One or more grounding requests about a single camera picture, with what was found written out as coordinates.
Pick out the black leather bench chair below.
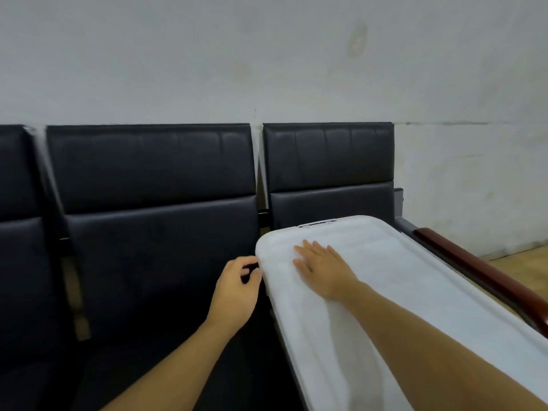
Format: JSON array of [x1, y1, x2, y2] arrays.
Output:
[[0, 125, 69, 411], [46, 123, 303, 411], [261, 122, 396, 232]]

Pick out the person's left forearm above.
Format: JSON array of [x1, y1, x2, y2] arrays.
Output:
[[100, 320, 240, 411]]

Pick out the person's right forearm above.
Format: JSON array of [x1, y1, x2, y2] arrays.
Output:
[[341, 282, 548, 411]]

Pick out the person's left hand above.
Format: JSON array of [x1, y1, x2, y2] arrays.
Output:
[[205, 255, 263, 335]]

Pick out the person's right hand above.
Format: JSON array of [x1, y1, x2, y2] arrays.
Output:
[[292, 239, 361, 303]]

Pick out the white bin lid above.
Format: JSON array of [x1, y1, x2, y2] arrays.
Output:
[[255, 215, 548, 411]]

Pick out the brown wooden armrest pad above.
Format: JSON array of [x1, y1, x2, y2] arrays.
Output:
[[412, 228, 548, 339]]

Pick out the gray metal bench armrest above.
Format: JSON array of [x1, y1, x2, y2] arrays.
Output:
[[393, 188, 420, 237]]

